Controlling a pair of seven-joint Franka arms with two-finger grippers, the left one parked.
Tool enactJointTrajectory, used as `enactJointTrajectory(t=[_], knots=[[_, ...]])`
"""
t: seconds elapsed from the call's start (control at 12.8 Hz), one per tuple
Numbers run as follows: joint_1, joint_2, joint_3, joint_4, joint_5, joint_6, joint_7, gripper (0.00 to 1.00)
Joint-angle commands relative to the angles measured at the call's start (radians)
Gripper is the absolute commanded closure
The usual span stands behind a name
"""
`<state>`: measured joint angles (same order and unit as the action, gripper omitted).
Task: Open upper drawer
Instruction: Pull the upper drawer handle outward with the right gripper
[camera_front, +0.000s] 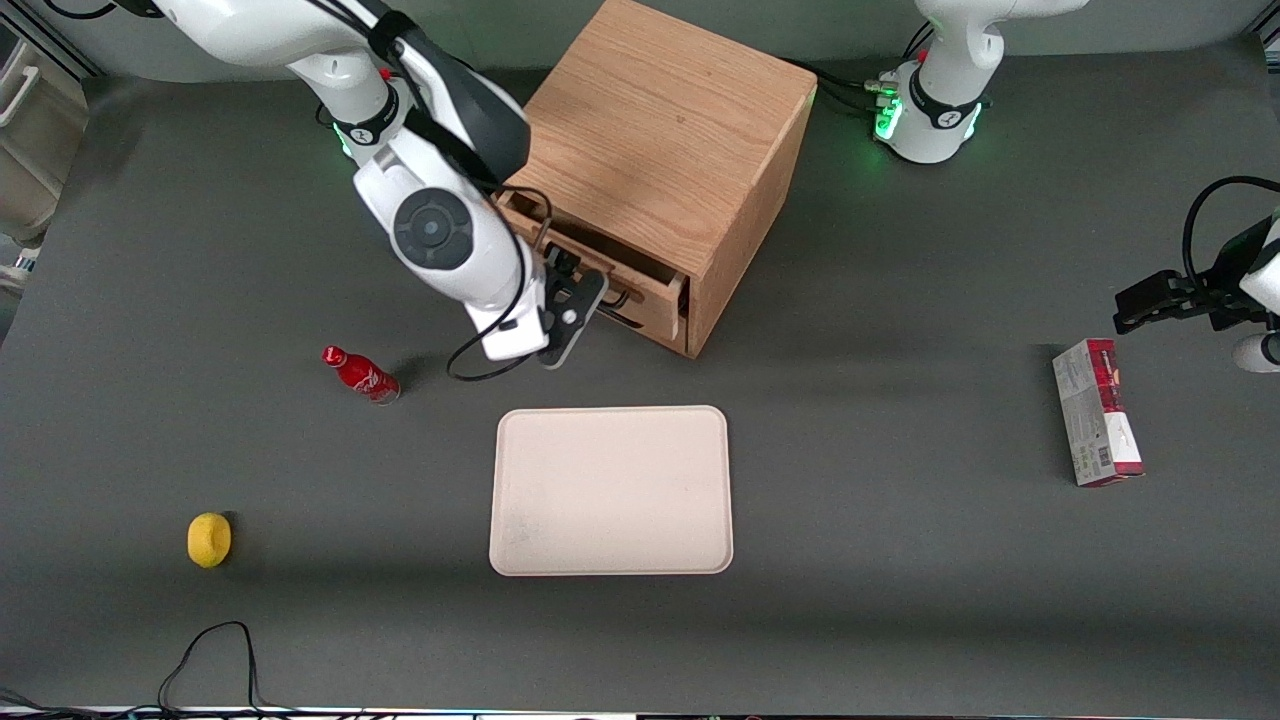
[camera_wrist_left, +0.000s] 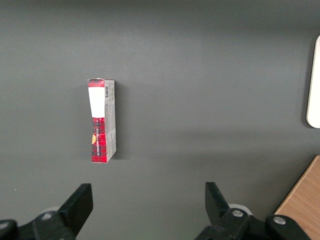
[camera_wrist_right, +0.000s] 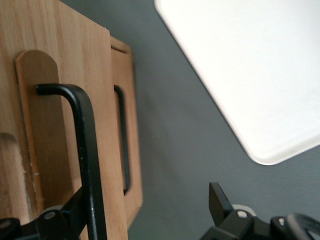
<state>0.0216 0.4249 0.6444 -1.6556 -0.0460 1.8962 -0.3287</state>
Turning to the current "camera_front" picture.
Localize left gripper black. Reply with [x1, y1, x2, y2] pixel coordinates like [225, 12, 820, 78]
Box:
[1113, 222, 1276, 335]

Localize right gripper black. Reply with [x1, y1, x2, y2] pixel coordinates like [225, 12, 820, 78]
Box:
[541, 245, 637, 306]

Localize wooden drawer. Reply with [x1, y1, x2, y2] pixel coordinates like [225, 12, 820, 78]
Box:
[497, 188, 691, 346]

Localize wooden drawer cabinet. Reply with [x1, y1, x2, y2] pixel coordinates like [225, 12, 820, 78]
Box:
[497, 0, 818, 359]

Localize red plaid cardboard box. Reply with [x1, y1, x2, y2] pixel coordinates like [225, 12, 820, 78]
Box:
[1052, 338, 1146, 488]

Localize cream plastic tray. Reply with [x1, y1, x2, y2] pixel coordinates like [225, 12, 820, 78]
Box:
[489, 405, 734, 577]

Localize red cola bottle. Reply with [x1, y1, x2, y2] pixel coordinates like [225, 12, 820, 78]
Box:
[321, 345, 402, 406]

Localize yellow lemon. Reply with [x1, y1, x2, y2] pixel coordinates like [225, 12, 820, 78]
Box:
[187, 512, 233, 569]

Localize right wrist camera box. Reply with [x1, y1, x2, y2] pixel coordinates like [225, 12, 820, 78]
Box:
[538, 270, 610, 370]

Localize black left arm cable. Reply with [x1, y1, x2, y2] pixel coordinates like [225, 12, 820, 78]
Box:
[1182, 176, 1280, 293]

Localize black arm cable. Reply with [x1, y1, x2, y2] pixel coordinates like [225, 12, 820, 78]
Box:
[446, 183, 554, 383]
[1182, 176, 1280, 293]

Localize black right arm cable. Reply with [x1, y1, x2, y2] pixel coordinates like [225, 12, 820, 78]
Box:
[446, 183, 554, 383]

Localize black base cables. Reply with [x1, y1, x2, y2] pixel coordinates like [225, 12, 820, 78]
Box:
[785, 18, 936, 119]

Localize black cable on table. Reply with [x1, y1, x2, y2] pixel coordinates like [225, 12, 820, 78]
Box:
[0, 621, 381, 720]

